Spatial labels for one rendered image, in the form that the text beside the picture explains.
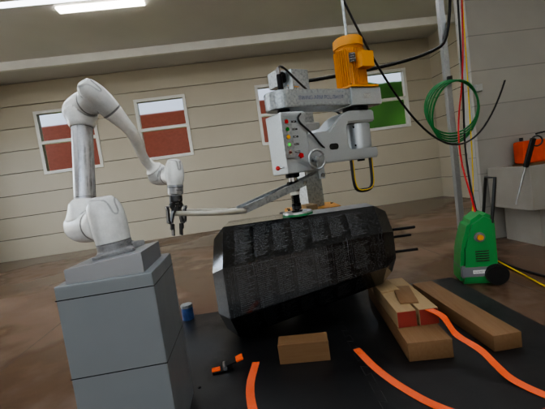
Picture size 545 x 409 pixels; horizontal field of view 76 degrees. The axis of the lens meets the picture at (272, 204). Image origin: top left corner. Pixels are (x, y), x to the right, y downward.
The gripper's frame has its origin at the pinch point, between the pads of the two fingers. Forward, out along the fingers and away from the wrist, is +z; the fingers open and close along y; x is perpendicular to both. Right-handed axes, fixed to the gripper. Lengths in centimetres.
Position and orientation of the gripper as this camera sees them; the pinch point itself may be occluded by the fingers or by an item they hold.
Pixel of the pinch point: (177, 230)
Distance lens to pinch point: 213.1
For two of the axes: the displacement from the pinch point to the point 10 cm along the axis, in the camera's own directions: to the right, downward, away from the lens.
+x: -6.9, 0.0, 7.2
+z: 0.3, 10.0, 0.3
